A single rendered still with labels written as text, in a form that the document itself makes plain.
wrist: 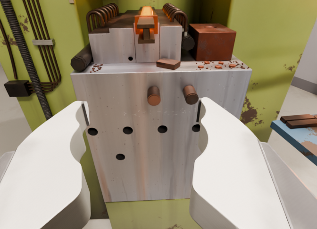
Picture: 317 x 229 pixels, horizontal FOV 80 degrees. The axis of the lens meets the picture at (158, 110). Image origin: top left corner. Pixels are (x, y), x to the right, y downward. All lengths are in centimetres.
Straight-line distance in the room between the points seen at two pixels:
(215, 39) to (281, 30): 28
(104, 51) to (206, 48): 23
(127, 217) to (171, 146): 37
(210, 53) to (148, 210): 55
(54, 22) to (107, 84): 28
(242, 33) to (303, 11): 17
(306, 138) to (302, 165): 116
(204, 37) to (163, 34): 9
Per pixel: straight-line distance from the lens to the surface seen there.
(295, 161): 174
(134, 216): 78
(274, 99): 80
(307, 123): 61
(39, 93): 71
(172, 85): 42
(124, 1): 92
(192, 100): 39
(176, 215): 78
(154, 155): 53
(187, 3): 93
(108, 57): 46
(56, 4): 62
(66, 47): 64
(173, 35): 44
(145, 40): 34
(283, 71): 75
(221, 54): 48
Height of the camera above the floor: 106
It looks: 32 degrees down
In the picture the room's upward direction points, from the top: straight up
